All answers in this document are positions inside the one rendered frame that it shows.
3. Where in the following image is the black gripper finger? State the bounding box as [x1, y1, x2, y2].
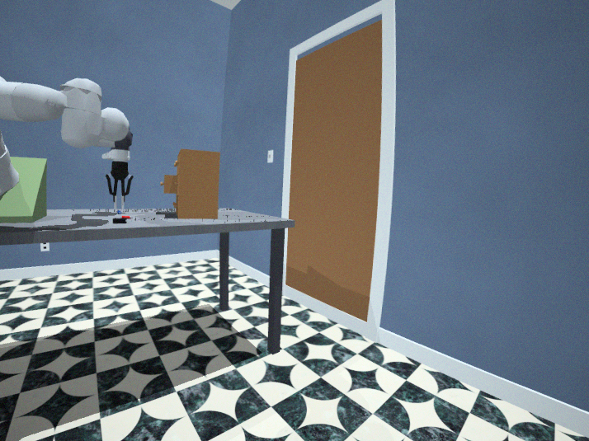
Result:
[121, 173, 133, 209]
[106, 173, 119, 209]

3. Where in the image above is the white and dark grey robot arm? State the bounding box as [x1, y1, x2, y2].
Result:
[0, 77, 133, 195]

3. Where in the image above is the brown wooden chest of drawers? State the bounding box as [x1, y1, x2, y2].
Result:
[177, 149, 220, 219]

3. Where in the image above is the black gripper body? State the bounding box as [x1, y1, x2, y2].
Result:
[111, 161, 129, 180]

